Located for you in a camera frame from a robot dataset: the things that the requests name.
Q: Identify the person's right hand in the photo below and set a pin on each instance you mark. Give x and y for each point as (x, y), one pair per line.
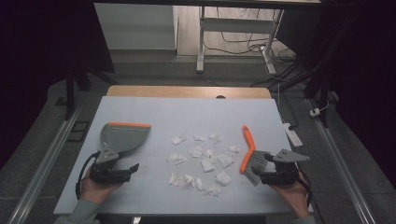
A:
(292, 199)

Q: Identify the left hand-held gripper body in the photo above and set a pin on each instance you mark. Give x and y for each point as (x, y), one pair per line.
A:
(109, 174)

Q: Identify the person's left hand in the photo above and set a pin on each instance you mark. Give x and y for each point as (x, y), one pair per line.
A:
(95, 191)

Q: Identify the white metal desk frame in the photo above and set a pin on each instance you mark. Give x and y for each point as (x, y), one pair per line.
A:
(236, 25)

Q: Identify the orange brush with grey bristles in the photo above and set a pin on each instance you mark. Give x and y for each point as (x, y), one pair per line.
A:
(249, 149)

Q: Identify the white power strip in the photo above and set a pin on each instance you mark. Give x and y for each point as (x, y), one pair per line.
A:
(292, 135)

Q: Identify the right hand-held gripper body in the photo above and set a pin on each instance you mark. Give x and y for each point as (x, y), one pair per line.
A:
(280, 175)

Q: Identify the pile of white paper scraps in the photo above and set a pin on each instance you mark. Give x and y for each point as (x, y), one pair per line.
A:
(202, 158)

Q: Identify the white cabinet panel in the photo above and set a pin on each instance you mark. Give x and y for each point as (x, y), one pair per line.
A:
(137, 28)

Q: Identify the aluminium floor rail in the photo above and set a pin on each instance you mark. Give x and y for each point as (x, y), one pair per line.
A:
(43, 161)
(342, 165)

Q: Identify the black metal stand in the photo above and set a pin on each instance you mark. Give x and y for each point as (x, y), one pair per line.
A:
(323, 93)
(71, 90)

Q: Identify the white board table cover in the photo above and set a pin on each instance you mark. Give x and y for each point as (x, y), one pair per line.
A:
(193, 115)

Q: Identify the grey dustpan with orange edge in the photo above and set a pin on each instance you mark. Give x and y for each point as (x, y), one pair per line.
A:
(124, 138)

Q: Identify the black rectangular floor frame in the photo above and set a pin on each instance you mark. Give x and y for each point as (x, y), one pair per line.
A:
(78, 131)

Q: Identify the wooden table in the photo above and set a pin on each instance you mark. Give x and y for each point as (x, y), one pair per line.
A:
(186, 92)

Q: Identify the small white plug adapter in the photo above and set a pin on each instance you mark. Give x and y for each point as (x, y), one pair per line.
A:
(315, 112)

